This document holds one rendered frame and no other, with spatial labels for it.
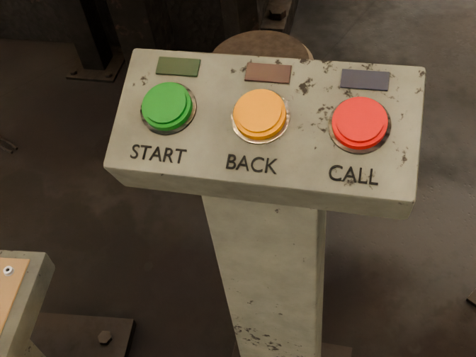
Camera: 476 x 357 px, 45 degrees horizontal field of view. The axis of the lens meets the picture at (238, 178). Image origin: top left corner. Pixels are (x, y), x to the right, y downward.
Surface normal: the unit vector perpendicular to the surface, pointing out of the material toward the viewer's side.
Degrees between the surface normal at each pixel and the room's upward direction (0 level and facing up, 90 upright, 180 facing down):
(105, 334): 0
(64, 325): 0
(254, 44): 0
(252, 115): 20
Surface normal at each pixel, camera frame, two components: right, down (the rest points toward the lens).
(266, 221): -0.22, 0.77
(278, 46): -0.10, -0.63
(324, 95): -0.17, -0.33
